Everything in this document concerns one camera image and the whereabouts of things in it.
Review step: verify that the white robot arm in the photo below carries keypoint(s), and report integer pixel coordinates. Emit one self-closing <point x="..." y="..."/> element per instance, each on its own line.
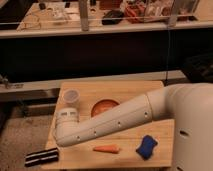
<point x="190" y="105"/>

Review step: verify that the orange round bowl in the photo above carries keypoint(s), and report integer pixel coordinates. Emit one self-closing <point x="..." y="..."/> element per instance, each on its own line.
<point x="102" y="106"/>

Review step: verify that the translucent plastic cup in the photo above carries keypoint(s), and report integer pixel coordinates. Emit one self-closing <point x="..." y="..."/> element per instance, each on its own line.
<point x="71" y="98"/>

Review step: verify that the orange carrot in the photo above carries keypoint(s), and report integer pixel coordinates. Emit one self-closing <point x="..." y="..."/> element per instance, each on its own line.
<point x="114" y="149"/>

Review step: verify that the black bag on shelf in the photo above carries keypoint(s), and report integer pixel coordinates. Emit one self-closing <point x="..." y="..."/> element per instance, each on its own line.
<point x="112" y="17"/>

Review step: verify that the blue sponge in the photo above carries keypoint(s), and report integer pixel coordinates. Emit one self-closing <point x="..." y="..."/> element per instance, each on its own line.
<point x="145" y="150"/>

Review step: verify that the orange object on shelf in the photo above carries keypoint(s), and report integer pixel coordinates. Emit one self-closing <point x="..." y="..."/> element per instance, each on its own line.
<point x="134" y="13"/>

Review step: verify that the metal rail beam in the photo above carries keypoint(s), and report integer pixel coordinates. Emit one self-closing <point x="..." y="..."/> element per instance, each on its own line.
<point x="50" y="88"/>

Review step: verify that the metal frame post left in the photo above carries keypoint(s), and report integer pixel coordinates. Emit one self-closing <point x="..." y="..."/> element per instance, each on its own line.
<point x="83" y="9"/>

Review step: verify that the metal frame post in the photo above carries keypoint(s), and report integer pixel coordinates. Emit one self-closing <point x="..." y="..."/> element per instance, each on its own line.
<point x="83" y="9"/>
<point x="174" y="13"/>

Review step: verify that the metal frame post right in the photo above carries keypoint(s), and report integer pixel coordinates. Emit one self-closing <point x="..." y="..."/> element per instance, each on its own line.
<point x="174" y="13"/>

